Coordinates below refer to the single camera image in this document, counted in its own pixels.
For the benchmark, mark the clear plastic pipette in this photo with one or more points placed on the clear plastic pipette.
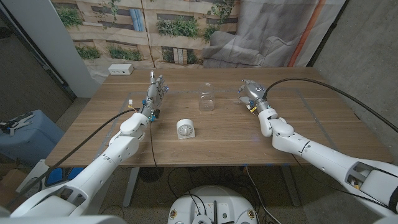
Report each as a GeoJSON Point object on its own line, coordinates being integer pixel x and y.
{"type": "Point", "coordinates": [237, 102]}

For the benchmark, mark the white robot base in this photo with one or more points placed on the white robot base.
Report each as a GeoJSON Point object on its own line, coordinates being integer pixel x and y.
{"type": "Point", "coordinates": [211, 205]}

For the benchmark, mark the white kitchen timer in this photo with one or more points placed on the white kitchen timer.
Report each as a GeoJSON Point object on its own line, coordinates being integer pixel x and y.
{"type": "Point", "coordinates": [185, 129]}

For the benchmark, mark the blue and black floor device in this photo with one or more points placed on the blue and black floor device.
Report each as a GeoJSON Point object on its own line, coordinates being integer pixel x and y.
{"type": "Point", "coordinates": [57, 176]}

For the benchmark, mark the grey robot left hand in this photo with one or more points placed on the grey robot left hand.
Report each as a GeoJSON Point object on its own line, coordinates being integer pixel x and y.
{"type": "Point", "coordinates": [152, 96]}

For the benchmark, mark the white table leg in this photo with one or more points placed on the white table leg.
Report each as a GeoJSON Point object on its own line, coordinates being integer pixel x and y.
{"type": "Point", "coordinates": [130, 186]}
{"type": "Point", "coordinates": [290, 186]}

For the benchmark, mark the black round floor object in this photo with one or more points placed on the black round floor object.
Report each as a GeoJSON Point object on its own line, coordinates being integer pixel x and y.
{"type": "Point", "coordinates": [151, 174]}

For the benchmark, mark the brown cardboard box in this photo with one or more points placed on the brown cardboard box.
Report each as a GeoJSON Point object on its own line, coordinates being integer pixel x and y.
{"type": "Point", "coordinates": [11, 185]}

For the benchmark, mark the grey metal tool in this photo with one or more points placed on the grey metal tool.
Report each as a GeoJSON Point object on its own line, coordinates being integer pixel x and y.
{"type": "Point", "coordinates": [18, 123]}

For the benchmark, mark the white floor box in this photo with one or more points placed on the white floor box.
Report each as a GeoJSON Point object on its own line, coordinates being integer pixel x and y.
{"type": "Point", "coordinates": [36, 171]}

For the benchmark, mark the blue storage box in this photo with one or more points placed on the blue storage box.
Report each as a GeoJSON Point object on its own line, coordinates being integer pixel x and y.
{"type": "Point", "coordinates": [34, 143]}

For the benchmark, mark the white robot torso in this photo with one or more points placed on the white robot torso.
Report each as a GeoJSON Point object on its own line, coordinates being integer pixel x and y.
{"type": "Point", "coordinates": [62, 220]}

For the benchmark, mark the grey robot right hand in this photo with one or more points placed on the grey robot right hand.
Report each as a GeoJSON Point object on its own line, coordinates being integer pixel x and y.
{"type": "Point", "coordinates": [255, 91]}

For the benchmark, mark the white power strip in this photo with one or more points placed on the white power strip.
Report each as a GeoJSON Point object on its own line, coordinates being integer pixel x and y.
{"type": "Point", "coordinates": [120, 69]}

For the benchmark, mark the black backdrop stand pole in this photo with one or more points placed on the black backdrop stand pole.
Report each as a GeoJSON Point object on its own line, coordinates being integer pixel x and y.
{"type": "Point", "coordinates": [326, 34]}

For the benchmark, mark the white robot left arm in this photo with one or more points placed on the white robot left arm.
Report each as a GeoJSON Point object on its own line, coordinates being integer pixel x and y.
{"type": "Point", "coordinates": [102, 168]}

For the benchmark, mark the clear plastic cup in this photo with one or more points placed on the clear plastic cup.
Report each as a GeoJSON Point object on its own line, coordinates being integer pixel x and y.
{"type": "Point", "coordinates": [206, 104]}

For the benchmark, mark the printed fabric backdrop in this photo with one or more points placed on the printed fabric backdrop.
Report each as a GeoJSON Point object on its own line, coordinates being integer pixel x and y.
{"type": "Point", "coordinates": [186, 46]}

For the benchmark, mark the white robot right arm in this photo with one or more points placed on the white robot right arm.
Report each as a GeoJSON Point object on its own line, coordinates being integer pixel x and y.
{"type": "Point", "coordinates": [326, 158]}

